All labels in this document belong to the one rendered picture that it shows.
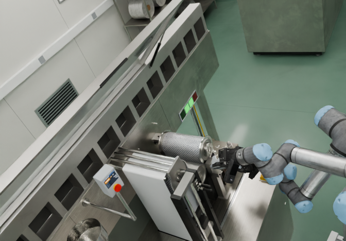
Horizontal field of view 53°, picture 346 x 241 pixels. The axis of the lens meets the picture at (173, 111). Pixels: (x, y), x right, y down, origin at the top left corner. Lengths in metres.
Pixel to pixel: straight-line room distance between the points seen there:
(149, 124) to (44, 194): 0.71
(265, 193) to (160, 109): 0.76
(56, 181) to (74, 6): 3.36
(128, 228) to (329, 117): 1.17
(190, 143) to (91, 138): 0.52
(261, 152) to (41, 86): 3.23
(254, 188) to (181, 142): 0.51
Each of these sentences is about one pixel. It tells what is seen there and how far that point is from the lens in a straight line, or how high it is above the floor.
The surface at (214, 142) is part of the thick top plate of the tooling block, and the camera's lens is 2.18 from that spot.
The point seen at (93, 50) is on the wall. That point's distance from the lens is 4.83.
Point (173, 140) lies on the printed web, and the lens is 1.87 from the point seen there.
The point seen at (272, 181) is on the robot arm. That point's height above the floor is 1.30.
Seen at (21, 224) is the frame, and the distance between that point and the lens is 1.51.
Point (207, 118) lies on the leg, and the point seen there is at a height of 0.70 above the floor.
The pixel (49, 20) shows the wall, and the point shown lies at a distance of 4.40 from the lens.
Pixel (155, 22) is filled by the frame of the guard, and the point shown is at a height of 2.02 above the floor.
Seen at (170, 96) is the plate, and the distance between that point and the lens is 2.09.
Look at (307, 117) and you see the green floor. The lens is 3.75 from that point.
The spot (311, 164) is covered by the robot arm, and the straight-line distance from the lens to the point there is 1.54.
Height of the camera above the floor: 2.53
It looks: 36 degrees down
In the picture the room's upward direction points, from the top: 22 degrees counter-clockwise
